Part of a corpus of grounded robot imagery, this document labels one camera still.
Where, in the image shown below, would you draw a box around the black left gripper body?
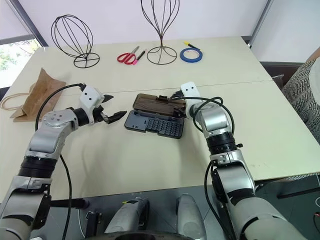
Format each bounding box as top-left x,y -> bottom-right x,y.
92,96 -> 111,124

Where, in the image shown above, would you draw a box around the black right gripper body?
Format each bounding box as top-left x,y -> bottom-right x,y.
174,101 -> 189,120

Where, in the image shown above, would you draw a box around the dark screwdriver bit case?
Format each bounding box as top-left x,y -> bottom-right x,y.
124,92 -> 188,140

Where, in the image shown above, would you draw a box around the black marker pink cap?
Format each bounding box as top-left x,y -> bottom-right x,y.
133,49 -> 146,66

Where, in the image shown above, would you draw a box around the blue tape roll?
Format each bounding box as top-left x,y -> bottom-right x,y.
179,47 -> 204,63

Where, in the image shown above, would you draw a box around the brown paper bag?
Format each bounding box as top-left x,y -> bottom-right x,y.
0,67 -> 67,123

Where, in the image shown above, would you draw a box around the yellow black marker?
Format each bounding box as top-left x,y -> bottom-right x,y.
183,41 -> 201,50

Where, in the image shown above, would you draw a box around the black metal bar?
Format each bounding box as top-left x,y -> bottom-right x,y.
51,198 -> 90,210

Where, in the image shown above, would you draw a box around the grey rounded robot leg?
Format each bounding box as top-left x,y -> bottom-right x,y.
104,196 -> 151,235
175,193 -> 207,240

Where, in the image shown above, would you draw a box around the dark seat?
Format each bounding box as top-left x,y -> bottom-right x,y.
259,61 -> 306,88

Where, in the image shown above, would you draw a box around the black white patterned cushion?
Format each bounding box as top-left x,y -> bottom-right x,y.
281,59 -> 320,148

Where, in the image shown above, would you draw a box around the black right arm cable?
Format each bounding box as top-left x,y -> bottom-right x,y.
171,90 -> 237,240

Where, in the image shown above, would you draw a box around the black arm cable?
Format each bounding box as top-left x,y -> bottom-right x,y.
34,82 -> 87,240
171,90 -> 237,240

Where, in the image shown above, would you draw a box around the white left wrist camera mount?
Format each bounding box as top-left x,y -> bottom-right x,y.
79,85 -> 105,125

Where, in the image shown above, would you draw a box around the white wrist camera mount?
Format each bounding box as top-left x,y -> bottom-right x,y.
180,81 -> 202,118
79,85 -> 105,125

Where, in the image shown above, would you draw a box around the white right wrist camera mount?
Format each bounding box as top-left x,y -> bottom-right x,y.
180,81 -> 202,118

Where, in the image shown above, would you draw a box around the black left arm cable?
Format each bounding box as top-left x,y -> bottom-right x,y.
34,82 -> 87,240

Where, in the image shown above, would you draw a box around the red handled scissors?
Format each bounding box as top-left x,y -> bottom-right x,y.
116,45 -> 140,65

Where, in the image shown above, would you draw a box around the tilted black wire hat stand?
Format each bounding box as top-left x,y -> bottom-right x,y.
51,15 -> 100,69

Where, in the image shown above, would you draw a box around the tall black wire hat stand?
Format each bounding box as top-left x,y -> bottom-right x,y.
140,0 -> 180,65

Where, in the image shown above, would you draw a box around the dark window frame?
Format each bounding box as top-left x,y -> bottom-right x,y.
9,0 -> 49,48

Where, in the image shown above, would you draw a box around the grey metal board frame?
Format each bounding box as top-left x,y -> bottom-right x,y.
250,0 -> 274,46

